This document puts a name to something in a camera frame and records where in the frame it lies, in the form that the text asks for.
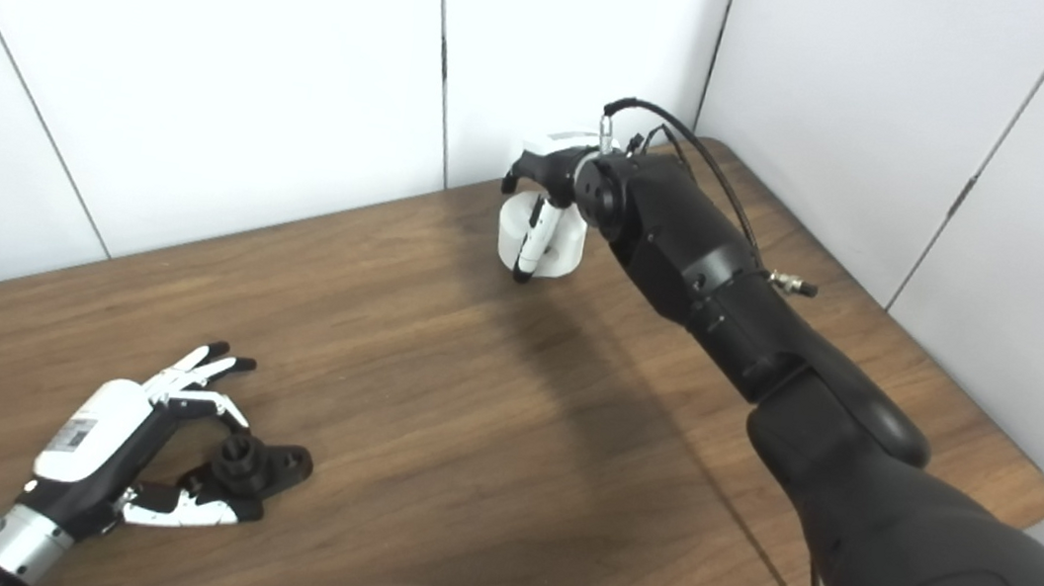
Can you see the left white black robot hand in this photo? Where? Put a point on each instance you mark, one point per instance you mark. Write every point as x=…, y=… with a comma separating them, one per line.
x=100, y=440

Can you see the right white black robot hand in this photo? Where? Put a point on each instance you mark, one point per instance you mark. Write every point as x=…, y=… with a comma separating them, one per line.
x=553, y=162

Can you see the black flanged holder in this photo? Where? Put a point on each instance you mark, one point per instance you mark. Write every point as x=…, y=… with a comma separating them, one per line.
x=246, y=468

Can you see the silver metal connector plug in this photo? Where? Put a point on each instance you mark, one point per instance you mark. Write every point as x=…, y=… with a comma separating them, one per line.
x=794, y=285

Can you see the dark wall panel hinge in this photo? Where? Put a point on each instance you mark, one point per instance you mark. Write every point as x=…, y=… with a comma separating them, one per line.
x=962, y=196
x=444, y=59

